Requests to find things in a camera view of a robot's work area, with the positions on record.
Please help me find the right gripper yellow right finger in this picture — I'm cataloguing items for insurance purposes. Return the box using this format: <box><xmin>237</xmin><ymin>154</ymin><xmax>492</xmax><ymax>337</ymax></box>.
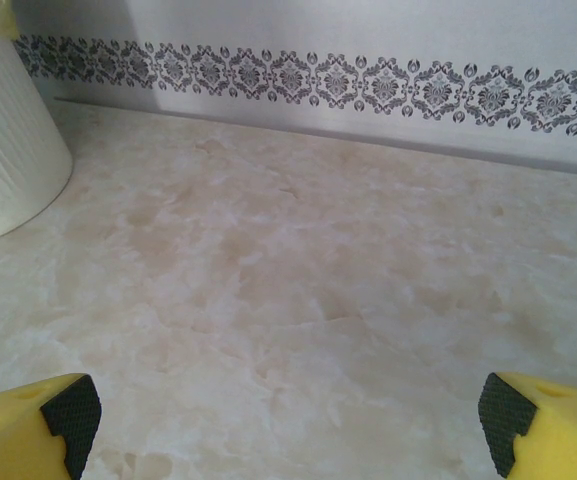
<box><xmin>476</xmin><ymin>371</ymin><xmax>577</xmax><ymax>480</ymax></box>

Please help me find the white ribbed plastic bin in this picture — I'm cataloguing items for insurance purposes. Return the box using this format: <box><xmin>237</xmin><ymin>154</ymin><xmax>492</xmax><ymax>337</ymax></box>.
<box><xmin>0</xmin><ymin>33</ymin><xmax>75</xmax><ymax>250</ymax></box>

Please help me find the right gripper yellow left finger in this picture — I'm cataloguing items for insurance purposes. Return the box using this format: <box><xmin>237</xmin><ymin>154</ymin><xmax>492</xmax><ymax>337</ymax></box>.
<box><xmin>0</xmin><ymin>372</ymin><xmax>103</xmax><ymax>480</ymax></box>

